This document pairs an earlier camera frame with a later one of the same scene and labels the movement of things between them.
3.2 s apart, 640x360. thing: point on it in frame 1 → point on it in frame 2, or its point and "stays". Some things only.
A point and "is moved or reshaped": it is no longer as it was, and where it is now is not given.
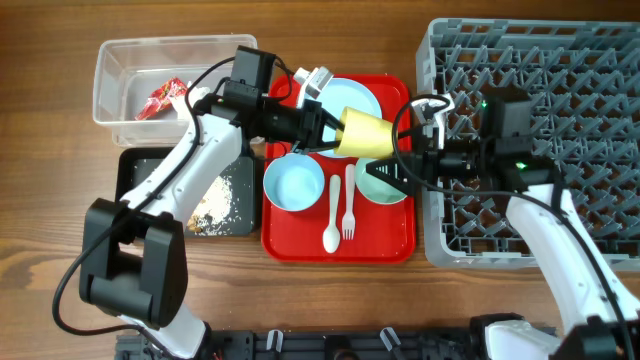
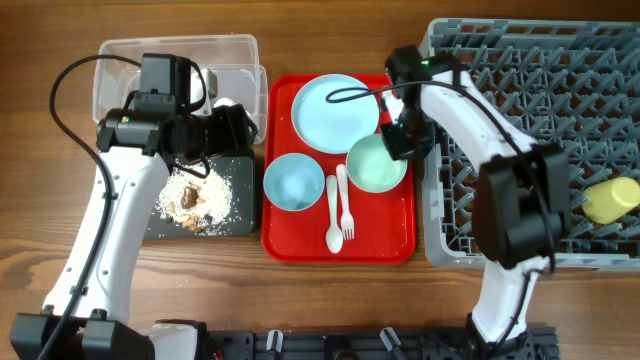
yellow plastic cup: (364, 134) → (607, 201)
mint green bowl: (373, 188) is moved or reshaped
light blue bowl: (293, 182) stays
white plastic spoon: (331, 240) stays
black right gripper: (420, 163) → (400, 145)
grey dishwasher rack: (583, 79) stays
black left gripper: (309, 125) → (233, 130)
